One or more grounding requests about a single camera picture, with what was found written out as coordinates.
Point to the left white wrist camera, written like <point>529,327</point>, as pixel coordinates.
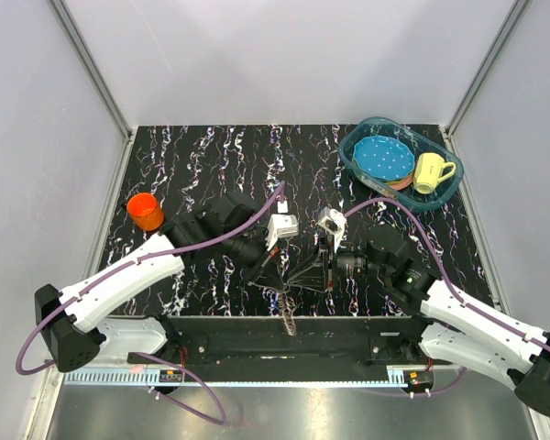
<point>281,225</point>

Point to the pink plate under blue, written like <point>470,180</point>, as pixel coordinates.
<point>400,184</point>

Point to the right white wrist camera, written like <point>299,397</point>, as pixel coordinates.
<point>333,223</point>

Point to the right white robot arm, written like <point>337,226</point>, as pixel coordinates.
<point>460,328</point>

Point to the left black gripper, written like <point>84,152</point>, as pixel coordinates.
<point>269,274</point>

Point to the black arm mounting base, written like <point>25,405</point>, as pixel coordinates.
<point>366,340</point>

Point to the orange plastic cup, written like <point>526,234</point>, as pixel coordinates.
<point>145,211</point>

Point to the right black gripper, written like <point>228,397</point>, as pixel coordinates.
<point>312,276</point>

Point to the teal transparent plastic basket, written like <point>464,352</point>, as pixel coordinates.
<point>418,144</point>

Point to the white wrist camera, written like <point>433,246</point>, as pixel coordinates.
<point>281,225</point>
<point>333,223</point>

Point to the blue polka dot plate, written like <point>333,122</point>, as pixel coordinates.
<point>384,158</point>

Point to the yellow ceramic mug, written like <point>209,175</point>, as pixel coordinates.
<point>430,171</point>

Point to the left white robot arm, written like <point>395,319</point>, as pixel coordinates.
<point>74,321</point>

